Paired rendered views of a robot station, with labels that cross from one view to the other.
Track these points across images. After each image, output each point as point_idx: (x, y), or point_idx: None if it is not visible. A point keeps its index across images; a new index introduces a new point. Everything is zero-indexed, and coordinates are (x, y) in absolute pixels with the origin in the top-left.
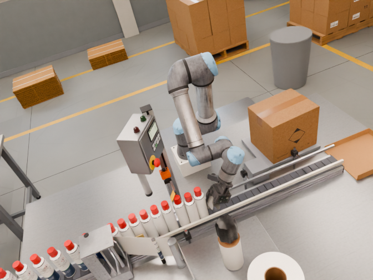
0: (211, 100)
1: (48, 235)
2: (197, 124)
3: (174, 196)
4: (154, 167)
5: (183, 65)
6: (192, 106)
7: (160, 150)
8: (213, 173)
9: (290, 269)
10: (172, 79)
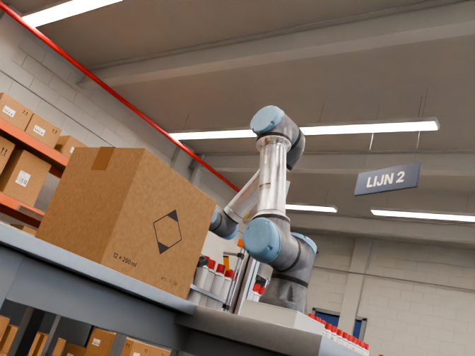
0: (259, 181)
1: None
2: (241, 191)
3: (223, 261)
4: (244, 219)
5: None
6: (256, 173)
7: (253, 212)
8: (201, 256)
9: None
10: None
